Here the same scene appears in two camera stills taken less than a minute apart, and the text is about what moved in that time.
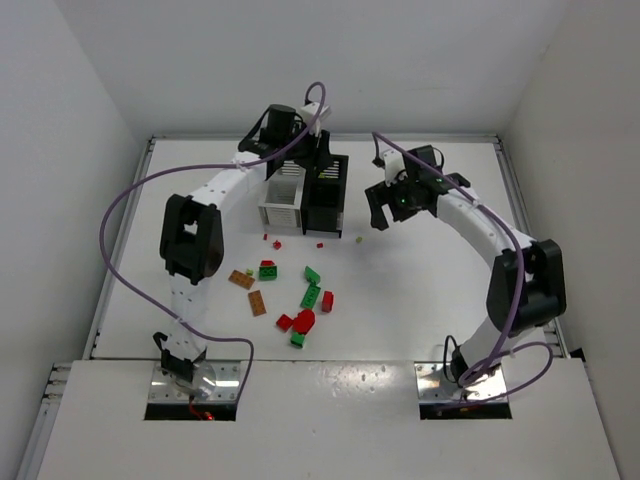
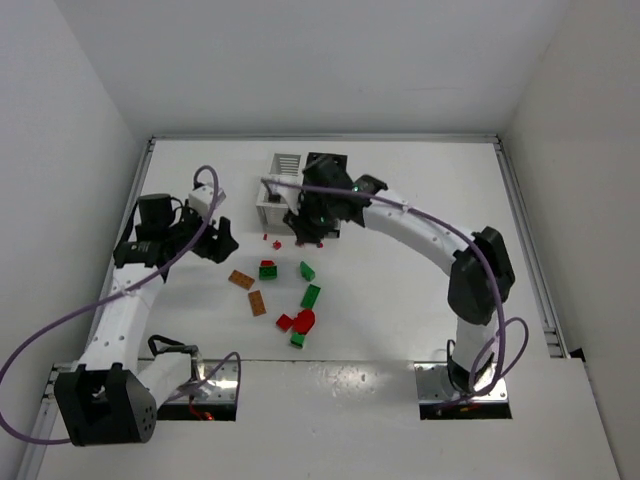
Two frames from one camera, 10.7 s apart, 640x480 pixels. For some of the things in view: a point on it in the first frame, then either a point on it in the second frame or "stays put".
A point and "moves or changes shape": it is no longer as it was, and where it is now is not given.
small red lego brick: [284, 322] stays put
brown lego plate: [257, 303] stays put
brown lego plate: [241, 279] stays put
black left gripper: [304, 150] -> [211, 240]
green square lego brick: [268, 273] stays put
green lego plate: [310, 297] stays put
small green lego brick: [297, 340] stays put
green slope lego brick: [311, 275] moves or changes shape
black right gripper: [382, 198] -> [308, 225]
